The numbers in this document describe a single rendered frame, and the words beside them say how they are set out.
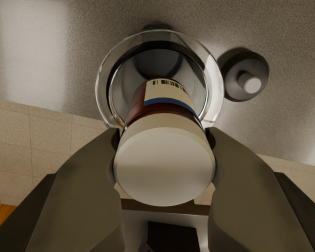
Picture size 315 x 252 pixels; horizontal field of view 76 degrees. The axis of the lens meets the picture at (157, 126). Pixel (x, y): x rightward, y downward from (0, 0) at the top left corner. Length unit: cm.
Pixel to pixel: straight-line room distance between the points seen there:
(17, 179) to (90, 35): 190
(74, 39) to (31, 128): 142
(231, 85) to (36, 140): 163
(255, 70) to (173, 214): 44
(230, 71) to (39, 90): 36
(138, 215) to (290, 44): 54
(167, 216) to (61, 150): 131
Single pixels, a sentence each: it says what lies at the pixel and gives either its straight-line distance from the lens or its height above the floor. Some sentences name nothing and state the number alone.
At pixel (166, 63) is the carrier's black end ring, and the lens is 38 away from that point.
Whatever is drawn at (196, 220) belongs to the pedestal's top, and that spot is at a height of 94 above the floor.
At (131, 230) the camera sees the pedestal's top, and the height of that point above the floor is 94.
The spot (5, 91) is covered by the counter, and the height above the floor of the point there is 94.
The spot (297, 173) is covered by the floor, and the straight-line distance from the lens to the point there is 217.
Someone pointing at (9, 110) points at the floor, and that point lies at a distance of 179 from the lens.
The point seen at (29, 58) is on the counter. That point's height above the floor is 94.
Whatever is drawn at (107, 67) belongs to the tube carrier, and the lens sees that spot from 17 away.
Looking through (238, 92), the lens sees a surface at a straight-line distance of 40.
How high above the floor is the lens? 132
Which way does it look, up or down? 61 degrees down
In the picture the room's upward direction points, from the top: 179 degrees clockwise
